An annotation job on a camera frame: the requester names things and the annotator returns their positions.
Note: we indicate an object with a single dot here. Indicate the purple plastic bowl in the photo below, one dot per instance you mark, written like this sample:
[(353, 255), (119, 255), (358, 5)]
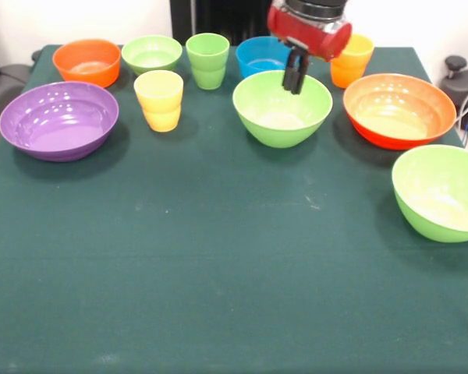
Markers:
[(58, 128)]

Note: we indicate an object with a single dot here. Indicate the large green plastic bowl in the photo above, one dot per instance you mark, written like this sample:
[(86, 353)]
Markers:
[(269, 117), (440, 195)]

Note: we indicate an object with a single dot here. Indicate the small orange plastic bowl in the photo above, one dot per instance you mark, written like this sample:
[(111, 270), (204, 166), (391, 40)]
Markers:
[(87, 58)]

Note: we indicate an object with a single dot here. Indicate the dark green table cloth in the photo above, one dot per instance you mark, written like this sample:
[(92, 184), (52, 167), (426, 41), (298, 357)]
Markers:
[(218, 253)]

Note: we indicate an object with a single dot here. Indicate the large orange plastic bowl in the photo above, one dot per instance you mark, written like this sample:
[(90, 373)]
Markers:
[(399, 113)]

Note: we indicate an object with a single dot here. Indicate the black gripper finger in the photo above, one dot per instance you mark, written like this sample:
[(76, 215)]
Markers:
[(289, 74), (301, 72)]

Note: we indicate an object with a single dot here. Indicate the yellow plastic cup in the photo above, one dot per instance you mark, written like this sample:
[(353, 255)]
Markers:
[(355, 66), (158, 101)]

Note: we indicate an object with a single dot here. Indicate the small green plastic bowl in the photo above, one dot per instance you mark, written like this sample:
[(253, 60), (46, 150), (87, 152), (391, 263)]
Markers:
[(152, 52)]

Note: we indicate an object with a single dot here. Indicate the black knobbed equipment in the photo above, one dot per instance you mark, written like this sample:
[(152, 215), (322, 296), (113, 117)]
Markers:
[(464, 89)]

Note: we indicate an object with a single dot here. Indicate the green plastic cup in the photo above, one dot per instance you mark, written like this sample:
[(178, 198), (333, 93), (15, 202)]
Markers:
[(207, 66)]

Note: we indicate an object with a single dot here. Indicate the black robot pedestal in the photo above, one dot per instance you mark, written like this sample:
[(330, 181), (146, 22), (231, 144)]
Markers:
[(222, 17)]

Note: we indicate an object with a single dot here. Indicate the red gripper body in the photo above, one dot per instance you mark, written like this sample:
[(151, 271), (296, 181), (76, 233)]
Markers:
[(308, 35)]

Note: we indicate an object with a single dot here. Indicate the blue plastic bowl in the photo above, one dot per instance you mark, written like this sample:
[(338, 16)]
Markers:
[(257, 56)]

